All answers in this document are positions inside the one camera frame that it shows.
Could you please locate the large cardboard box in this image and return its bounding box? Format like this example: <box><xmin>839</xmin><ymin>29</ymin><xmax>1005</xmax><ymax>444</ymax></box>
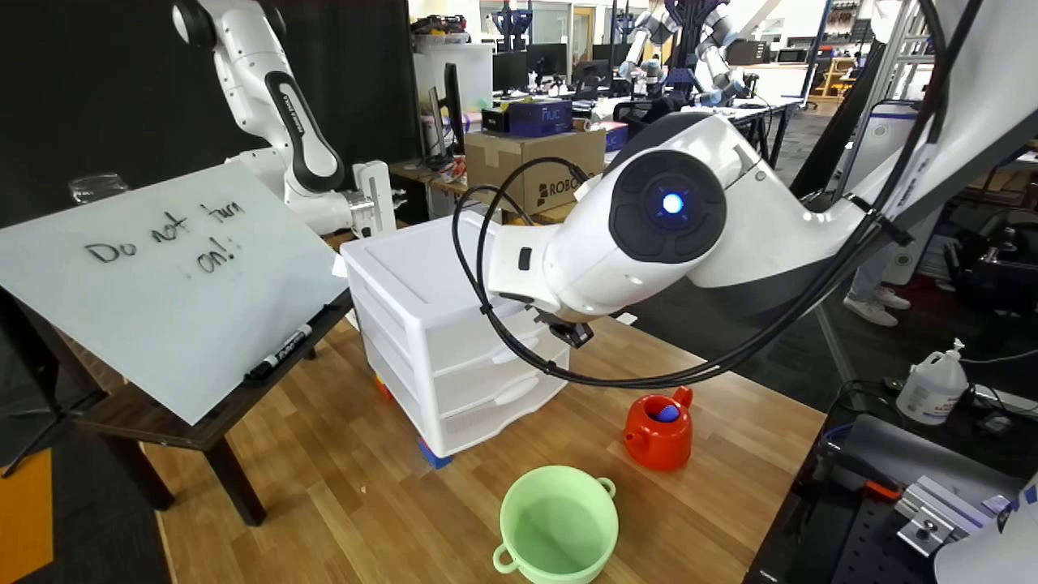
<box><xmin>464</xmin><ymin>126</ymin><xmax>611</xmax><ymax>223</ymax></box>

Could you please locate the red plastic mug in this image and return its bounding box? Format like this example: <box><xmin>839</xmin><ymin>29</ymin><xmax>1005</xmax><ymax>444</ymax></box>
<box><xmin>624</xmin><ymin>386</ymin><xmax>697</xmax><ymax>476</ymax></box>

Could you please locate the light green plastic pot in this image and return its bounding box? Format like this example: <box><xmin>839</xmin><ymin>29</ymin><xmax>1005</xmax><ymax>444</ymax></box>
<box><xmin>491</xmin><ymin>463</ymin><xmax>624</xmax><ymax>584</ymax></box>

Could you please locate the light wooden desk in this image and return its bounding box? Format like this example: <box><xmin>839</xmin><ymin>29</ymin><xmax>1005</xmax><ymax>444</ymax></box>
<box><xmin>393</xmin><ymin>160</ymin><xmax>588</xmax><ymax>236</ymax></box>

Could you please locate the black whiteboard marker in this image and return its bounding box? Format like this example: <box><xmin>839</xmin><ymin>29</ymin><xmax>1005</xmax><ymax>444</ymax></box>
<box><xmin>241</xmin><ymin>322</ymin><xmax>319</xmax><ymax>390</ymax></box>

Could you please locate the white rounded object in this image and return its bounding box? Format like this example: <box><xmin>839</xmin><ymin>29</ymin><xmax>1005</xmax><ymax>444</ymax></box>
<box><xmin>935</xmin><ymin>473</ymin><xmax>1038</xmax><ymax>584</ymax></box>

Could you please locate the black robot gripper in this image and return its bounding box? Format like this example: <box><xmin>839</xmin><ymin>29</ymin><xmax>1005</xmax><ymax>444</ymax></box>
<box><xmin>530</xmin><ymin>305</ymin><xmax>598</xmax><ymax>349</ymax></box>

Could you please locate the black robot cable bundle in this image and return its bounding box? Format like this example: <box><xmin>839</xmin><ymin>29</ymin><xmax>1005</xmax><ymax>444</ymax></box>
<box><xmin>451</xmin><ymin>0</ymin><xmax>983</xmax><ymax>394</ymax></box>

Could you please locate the orange floor mat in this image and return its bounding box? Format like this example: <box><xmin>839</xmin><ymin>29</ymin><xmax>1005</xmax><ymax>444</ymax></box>
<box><xmin>0</xmin><ymin>448</ymin><xmax>59</xmax><ymax>584</ymax></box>

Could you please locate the person in red shirt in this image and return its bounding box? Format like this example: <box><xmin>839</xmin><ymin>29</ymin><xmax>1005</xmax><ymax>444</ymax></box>
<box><xmin>839</xmin><ymin>236</ymin><xmax>923</xmax><ymax>330</ymax></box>

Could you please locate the dark wooden side table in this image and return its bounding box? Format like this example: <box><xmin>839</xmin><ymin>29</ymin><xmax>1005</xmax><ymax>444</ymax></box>
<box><xmin>0</xmin><ymin>290</ymin><xmax>359</xmax><ymax>530</ymax></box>

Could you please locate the white plastic drawer cabinet frame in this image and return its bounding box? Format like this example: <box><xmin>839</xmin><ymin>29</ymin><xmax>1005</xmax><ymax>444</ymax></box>
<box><xmin>341</xmin><ymin>207</ymin><xmax>577</xmax><ymax>460</ymax></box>

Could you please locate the black clamp with orange grip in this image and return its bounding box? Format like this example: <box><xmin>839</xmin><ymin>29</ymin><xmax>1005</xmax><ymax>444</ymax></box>
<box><xmin>823</xmin><ymin>448</ymin><xmax>905</xmax><ymax>506</ymax></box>

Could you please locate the dark purple box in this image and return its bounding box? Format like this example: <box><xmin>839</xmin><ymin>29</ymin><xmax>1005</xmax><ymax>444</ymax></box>
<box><xmin>480</xmin><ymin>95</ymin><xmax>577</xmax><ymax>139</ymax></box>

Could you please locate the white plastic jug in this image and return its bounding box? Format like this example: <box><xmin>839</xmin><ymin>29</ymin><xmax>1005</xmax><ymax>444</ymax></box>
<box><xmin>891</xmin><ymin>333</ymin><xmax>973</xmax><ymax>430</ymax></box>

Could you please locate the whiteboard with handwritten note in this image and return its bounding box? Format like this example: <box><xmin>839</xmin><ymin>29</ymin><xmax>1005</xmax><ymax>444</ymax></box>
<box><xmin>0</xmin><ymin>166</ymin><xmax>351</xmax><ymax>430</ymax></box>

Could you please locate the white boxy gripper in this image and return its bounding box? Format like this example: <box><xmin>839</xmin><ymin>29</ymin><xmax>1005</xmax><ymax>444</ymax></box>
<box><xmin>351</xmin><ymin>160</ymin><xmax>402</xmax><ymax>239</ymax></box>

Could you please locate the blue tape piece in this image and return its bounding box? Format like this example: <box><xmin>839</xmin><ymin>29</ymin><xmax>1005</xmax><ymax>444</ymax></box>
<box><xmin>418</xmin><ymin>438</ymin><xmax>457</xmax><ymax>472</ymax></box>

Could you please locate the aluminium extrusion rail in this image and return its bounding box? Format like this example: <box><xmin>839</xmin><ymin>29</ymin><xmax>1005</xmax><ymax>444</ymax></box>
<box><xmin>891</xmin><ymin>473</ymin><xmax>1017</xmax><ymax>560</ymax></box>

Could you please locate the black perforated breadboard plate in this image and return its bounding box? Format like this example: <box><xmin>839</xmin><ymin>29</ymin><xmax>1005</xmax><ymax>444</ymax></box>
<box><xmin>743</xmin><ymin>431</ymin><xmax>975</xmax><ymax>584</ymax></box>

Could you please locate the white floor cabinet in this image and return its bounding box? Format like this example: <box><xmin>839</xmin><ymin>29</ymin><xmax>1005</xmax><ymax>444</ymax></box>
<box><xmin>858</xmin><ymin>102</ymin><xmax>922</xmax><ymax>205</ymax></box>

